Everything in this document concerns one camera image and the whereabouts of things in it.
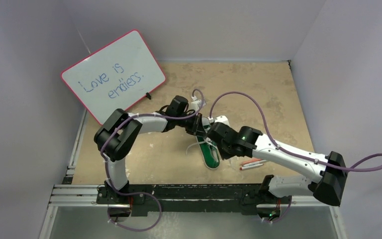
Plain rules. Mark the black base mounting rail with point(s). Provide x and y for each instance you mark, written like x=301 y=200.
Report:
x=246 y=199

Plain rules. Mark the white shoelace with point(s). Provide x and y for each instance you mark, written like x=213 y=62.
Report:
x=208 y=142

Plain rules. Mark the red white marker pen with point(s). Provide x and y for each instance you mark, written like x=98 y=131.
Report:
x=251 y=165

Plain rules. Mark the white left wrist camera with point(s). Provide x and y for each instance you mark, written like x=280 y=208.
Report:
x=197 y=103

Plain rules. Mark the pink framed whiteboard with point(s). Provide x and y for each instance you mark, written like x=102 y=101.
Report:
x=117 y=76

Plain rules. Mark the green canvas sneaker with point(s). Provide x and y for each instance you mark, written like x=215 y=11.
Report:
x=211 y=159

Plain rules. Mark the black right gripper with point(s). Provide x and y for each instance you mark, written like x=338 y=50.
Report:
x=213 y=132

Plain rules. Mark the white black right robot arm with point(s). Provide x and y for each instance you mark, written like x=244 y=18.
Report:
x=319 y=175

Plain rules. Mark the orange marker pen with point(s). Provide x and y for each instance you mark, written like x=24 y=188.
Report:
x=253 y=161

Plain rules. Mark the silver aluminium frame rail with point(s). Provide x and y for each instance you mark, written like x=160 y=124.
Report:
x=85 y=195

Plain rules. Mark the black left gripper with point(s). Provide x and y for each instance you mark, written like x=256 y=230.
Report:
x=197 y=125

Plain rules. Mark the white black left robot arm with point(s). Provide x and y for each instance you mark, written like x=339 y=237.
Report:
x=116 y=136

